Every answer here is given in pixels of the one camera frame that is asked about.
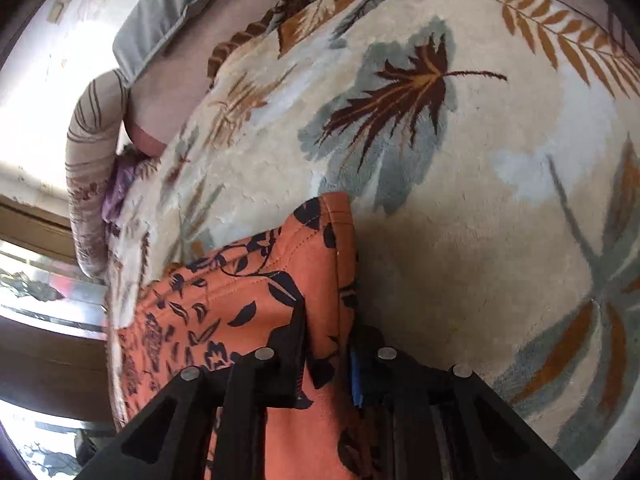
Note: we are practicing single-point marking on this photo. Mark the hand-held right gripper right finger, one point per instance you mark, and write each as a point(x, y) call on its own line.
point(356, 385)

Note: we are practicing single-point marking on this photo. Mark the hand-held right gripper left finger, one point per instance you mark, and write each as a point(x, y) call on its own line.
point(287, 360)

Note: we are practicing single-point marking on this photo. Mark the orange floral blouse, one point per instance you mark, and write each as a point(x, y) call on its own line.
point(250, 280)

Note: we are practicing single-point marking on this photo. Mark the leaf print fleece blanket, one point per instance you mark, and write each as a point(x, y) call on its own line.
point(450, 210)

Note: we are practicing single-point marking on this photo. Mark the purple cloth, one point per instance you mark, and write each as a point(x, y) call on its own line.
point(125, 185)

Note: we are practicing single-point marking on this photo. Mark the wooden framed patterned glass window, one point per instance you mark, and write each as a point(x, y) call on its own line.
point(45, 300)

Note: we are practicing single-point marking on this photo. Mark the striped bolster pillow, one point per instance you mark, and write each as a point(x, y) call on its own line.
point(90, 170)

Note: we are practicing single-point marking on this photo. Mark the pink bed sheet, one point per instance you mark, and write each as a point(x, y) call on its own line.
point(170, 105)

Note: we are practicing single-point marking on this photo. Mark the grey pillow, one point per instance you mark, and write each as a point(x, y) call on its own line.
point(170, 15)

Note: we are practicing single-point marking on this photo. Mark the beige wall switch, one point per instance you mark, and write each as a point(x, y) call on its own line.
point(59, 10)

